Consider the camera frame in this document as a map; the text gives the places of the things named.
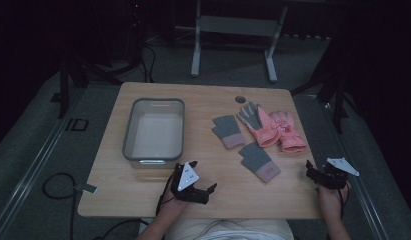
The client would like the metal floor rail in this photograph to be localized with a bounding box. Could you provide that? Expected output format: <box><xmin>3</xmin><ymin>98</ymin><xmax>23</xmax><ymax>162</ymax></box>
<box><xmin>321</xmin><ymin>99</ymin><xmax>391</xmax><ymax>240</ymax></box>
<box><xmin>0</xmin><ymin>88</ymin><xmax>91</xmax><ymax>240</ymax></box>

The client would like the black cable under table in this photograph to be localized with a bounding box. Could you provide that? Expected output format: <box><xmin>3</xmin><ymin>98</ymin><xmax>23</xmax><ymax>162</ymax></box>
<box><xmin>92</xmin><ymin>218</ymin><xmax>151</xmax><ymax>240</ymax></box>

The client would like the left hand-held gripper black cable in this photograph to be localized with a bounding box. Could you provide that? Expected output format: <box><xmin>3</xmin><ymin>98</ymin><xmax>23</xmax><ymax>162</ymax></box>
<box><xmin>155</xmin><ymin>168</ymin><xmax>178</xmax><ymax>216</ymax></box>

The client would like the person's cream clothing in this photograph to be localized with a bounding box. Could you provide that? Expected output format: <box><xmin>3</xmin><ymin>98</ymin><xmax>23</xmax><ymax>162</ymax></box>
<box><xmin>163</xmin><ymin>218</ymin><xmax>295</xmax><ymax>240</ymax></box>

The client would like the pink glove grey palm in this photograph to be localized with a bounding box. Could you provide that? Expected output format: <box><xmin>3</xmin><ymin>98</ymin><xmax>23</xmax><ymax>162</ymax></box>
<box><xmin>236</xmin><ymin>101</ymin><xmax>281</xmax><ymax>149</ymax></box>

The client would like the white metal desk frame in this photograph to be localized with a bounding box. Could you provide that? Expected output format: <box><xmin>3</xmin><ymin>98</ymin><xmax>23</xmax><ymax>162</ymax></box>
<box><xmin>190</xmin><ymin>0</ymin><xmax>289</xmax><ymax>84</ymax></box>

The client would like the black background cable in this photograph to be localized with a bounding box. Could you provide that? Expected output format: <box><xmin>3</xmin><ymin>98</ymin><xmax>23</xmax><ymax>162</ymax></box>
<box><xmin>139</xmin><ymin>43</ymin><xmax>157</xmax><ymax>84</ymax></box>

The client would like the dark tripod stand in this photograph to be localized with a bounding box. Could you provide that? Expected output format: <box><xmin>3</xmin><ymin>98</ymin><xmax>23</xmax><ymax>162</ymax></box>
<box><xmin>57</xmin><ymin>49</ymin><xmax>144</xmax><ymax>119</ymax></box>
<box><xmin>291</xmin><ymin>43</ymin><xmax>361</xmax><ymax>134</ymax></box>

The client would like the black floor cable loop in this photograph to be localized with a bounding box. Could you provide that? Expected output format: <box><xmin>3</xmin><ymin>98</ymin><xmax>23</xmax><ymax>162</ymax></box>
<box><xmin>42</xmin><ymin>172</ymin><xmax>78</xmax><ymax>240</ymax></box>

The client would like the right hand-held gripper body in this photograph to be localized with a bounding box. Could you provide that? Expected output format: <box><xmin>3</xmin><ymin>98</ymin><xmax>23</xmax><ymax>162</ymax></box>
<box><xmin>314</xmin><ymin>157</ymin><xmax>361</xmax><ymax>191</ymax></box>

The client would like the hand-held gripper black cable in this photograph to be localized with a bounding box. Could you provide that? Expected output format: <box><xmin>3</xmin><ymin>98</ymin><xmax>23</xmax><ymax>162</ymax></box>
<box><xmin>339</xmin><ymin>186</ymin><xmax>350</xmax><ymax>219</ymax></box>
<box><xmin>155</xmin><ymin>168</ymin><xmax>178</xmax><ymax>216</ymax></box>

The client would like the person's right hand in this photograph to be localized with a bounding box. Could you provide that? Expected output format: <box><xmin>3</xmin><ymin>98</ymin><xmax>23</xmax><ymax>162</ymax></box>
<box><xmin>317</xmin><ymin>184</ymin><xmax>350</xmax><ymax>218</ymax></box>

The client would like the right hand-held gripper black cable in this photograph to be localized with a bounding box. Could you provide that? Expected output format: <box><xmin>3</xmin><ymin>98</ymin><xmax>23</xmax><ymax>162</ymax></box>
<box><xmin>339</xmin><ymin>186</ymin><xmax>350</xmax><ymax>219</ymax></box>

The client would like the person's left hand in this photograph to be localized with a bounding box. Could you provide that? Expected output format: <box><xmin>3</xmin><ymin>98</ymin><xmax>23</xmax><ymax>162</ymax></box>
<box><xmin>158</xmin><ymin>190</ymin><xmax>191</xmax><ymax>218</ymax></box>

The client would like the clear plastic bin grey rim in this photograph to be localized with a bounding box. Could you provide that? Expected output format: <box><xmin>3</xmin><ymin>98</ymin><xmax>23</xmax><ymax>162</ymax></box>
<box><xmin>122</xmin><ymin>97</ymin><xmax>186</xmax><ymax>169</ymax></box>

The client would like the grey knit glove pink cuff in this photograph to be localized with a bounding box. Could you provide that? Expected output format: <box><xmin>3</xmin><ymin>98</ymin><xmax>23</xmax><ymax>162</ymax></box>
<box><xmin>211</xmin><ymin>114</ymin><xmax>247</xmax><ymax>150</ymax></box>

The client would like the grey knit glove labelled cuff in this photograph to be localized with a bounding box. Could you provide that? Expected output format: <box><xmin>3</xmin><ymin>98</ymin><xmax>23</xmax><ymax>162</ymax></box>
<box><xmin>238</xmin><ymin>142</ymin><xmax>282</xmax><ymax>184</ymax></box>

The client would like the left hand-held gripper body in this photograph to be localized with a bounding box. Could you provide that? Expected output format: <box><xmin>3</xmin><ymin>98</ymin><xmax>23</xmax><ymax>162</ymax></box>
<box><xmin>168</xmin><ymin>161</ymin><xmax>211</xmax><ymax>205</ymax></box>

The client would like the pink glove printed back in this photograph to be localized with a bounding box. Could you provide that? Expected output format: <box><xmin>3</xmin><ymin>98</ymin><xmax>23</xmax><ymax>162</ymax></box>
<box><xmin>269</xmin><ymin>110</ymin><xmax>308</xmax><ymax>154</ymax></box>

